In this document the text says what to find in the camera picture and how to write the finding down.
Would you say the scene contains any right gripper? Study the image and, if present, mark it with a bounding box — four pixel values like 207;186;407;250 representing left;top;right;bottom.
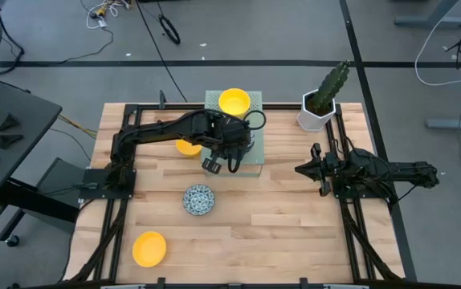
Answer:
294;142;338;197

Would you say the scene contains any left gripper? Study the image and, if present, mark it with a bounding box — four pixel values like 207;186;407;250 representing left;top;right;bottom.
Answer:
201;113;255;176

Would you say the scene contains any green perforated metal shelf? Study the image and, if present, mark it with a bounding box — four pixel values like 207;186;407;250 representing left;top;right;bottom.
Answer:
200;89;266;178

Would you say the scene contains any white hexagonal plant pot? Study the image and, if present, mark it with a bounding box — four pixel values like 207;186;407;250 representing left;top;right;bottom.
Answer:
296;88;337;133

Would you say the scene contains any green cactus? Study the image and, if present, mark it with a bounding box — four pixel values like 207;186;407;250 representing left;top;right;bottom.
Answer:
309;59;352;116

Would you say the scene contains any grey desk foot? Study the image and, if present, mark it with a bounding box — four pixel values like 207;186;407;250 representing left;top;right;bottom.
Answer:
394;0;461;30
426;108;461;132

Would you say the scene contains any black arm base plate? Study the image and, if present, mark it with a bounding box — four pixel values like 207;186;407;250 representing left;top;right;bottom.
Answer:
79;167;137;201
330;167;396;201

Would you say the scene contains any black aluminium rig frame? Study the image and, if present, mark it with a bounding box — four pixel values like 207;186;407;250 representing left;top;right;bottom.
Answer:
62;90;407;289

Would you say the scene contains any black coiled cable ring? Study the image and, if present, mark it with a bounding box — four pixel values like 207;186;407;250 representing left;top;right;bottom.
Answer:
157;14;182;45

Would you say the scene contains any silver aluminium rail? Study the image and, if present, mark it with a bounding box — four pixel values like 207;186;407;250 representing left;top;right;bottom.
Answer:
100;283;147;289
322;283;370;289

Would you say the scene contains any long white cable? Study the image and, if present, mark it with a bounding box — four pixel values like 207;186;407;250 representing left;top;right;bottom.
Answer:
414;0;461;88

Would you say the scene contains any yellow floor cable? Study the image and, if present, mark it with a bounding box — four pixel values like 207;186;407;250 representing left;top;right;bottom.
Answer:
56;114;98;140

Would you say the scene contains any white cable bundle with plug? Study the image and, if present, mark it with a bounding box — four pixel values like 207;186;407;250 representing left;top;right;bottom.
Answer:
84;0;132;30

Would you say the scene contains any black triangular bracket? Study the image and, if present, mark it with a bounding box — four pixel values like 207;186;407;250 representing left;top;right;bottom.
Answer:
0;112;21;132
0;133;25;151

